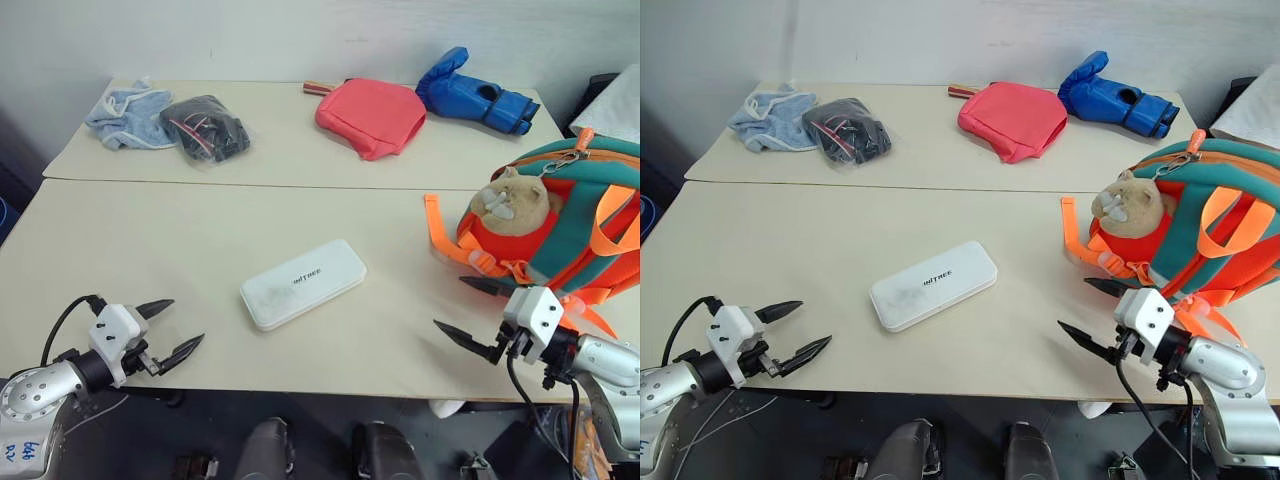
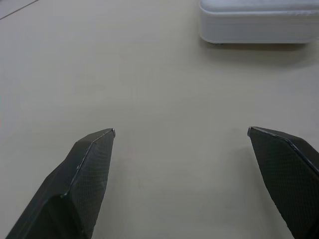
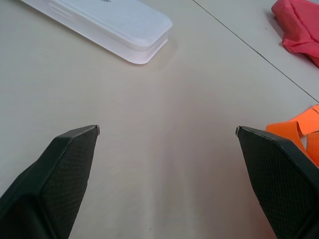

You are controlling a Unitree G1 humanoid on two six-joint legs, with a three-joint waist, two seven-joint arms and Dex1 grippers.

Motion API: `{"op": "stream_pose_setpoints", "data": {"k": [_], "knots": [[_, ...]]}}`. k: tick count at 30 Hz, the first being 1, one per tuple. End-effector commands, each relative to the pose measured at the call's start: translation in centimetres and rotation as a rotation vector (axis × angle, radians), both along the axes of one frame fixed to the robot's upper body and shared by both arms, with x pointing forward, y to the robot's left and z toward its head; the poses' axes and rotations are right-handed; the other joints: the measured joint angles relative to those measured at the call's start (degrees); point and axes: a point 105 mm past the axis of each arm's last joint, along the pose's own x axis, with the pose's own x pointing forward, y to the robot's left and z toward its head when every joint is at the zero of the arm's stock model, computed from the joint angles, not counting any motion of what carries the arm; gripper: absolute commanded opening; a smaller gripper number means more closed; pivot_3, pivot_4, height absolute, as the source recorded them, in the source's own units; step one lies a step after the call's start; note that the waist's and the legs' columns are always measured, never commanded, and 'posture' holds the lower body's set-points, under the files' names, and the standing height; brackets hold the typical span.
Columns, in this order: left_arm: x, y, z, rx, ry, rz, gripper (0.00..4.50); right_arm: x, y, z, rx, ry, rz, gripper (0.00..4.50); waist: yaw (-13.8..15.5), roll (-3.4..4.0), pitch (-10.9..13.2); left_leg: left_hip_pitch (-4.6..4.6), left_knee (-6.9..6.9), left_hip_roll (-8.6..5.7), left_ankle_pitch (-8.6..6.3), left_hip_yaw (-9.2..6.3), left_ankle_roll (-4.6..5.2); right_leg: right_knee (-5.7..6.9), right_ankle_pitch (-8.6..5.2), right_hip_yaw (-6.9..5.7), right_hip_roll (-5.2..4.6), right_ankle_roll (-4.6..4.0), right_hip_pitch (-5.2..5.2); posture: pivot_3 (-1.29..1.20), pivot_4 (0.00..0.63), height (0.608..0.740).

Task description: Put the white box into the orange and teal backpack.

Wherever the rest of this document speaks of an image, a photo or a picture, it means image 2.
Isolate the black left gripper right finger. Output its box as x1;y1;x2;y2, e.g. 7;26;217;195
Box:
247;126;319;239

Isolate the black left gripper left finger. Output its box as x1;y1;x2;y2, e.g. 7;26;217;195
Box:
5;128;117;239

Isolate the white plastic box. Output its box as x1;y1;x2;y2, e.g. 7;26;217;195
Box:
198;0;319;46

